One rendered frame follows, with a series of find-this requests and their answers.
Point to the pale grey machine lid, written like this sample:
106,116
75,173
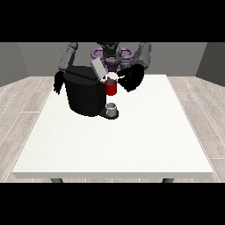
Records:
99,68

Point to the dark table leg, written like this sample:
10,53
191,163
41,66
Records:
168,180
56,180

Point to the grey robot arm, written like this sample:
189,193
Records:
143,55
66,58

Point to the red pod holder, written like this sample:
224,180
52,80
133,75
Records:
110,88

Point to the black coffee machine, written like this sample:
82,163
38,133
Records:
83,93

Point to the small grey cup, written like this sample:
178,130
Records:
111,109

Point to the small grey coffee pod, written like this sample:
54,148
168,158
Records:
111,78

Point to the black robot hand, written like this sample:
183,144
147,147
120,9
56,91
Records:
58,81
133,76

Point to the grey robot trunk purple rings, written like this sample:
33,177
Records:
110,54

